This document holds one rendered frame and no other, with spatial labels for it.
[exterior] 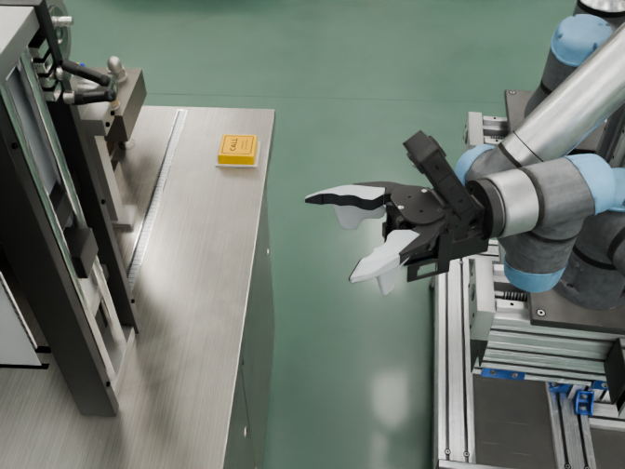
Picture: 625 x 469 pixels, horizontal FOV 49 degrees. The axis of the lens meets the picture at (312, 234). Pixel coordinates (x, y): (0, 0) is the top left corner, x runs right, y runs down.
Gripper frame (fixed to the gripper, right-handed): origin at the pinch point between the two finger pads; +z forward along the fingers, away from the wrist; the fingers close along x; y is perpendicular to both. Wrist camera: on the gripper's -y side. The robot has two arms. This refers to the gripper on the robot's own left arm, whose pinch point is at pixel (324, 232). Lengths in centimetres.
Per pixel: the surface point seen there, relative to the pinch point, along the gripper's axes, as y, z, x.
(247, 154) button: 24, -3, 58
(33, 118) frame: -10.9, 27.1, 16.9
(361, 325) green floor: 113, -39, 88
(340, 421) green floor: 117, -21, 59
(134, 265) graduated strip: 29, 22, 38
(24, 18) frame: -22.4, 24.6, 14.3
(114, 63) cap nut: 7, 18, 73
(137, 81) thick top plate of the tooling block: 11, 14, 72
